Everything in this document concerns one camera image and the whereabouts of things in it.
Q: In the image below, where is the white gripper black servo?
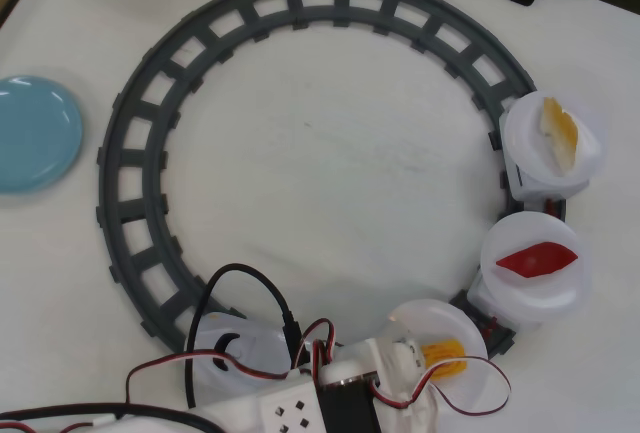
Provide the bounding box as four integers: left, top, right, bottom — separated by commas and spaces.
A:
312, 331, 442, 433

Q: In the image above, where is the yellow egg toy sushi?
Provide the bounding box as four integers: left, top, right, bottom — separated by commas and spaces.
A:
419, 338, 469, 382

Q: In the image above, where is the wagon with yellow sushi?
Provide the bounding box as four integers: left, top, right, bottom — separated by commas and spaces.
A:
387, 298, 489, 417

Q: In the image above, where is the wagon with red sushi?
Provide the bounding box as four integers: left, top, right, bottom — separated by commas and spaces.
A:
480, 212, 594, 323

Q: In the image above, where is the white Shinkansen toy locomotive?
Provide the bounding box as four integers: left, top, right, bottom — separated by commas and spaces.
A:
184, 315, 297, 394

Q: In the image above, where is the red tuna toy sushi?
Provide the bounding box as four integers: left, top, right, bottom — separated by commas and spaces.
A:
495, 241, 579, 280

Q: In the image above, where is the wagon with pale orange sushi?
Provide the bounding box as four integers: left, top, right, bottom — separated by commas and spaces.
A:
504, 91, 610, 189

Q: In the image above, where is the orange white shrimp toy sushi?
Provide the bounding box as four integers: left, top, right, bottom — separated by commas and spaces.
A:
539, 97, 601, 174

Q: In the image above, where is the blue round dish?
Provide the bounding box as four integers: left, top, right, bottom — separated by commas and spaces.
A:
0, 74, 85, 194

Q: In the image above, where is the grey circular toy track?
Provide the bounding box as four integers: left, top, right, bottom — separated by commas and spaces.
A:
94, 0, 569, 360

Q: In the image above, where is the red black servo wire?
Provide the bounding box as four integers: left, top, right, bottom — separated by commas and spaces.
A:
124, 347, 301, 404
298, 319, 337, 372
372, 355, 513, 417

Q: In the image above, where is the thick black looping cable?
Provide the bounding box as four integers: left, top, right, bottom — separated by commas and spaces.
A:
183, 263, 304, 410

